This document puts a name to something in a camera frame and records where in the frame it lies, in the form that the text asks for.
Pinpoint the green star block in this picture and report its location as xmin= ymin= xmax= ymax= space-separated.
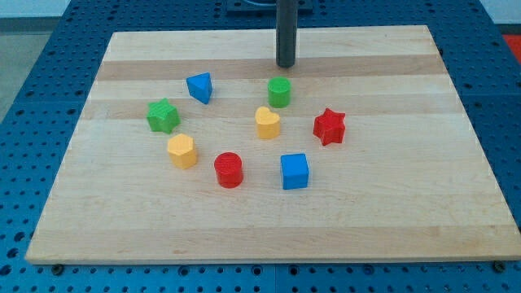
xmin=147 ymin=98 xmax=181 ymax=133

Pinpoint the wooden board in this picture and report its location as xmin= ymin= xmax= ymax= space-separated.
xmin=26 ymin=25 xmax=520 ymax=265

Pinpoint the dark grey cylindrical pointer rod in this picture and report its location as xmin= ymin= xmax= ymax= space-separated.
xmin=276 ymin=0 xmax=298 ymax=68

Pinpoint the red star block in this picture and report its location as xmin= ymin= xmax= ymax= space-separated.
xmin=313 ymin=107 xmax=346 ymax=146

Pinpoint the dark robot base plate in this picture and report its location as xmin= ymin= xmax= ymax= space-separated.
xmin=225 ymin=0 xmax=314 ymax=15

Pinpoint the blue triangle block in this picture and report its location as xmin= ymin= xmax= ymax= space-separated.
xmin=186 ymin=72 xmax=212 ymax=104

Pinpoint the yellow heart block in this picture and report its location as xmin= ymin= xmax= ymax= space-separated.
xmin=255 ymin=107 xmax=280 ymax=139

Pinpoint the blue cube block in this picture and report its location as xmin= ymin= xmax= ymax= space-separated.
xmin=280 ymin=153 xmax=309 ymax=190

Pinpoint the yellow hexagon block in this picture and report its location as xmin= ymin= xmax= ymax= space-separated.
xmin=167 ymin=133 xmax=198 ymax=169

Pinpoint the green cylinder block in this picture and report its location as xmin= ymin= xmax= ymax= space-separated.
xmin=268 ymin=77 xmax=291 ymax=108

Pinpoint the red cylinder block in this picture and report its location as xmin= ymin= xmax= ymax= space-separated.
xmin=214 ymin=152 xmax=243 ymax=188

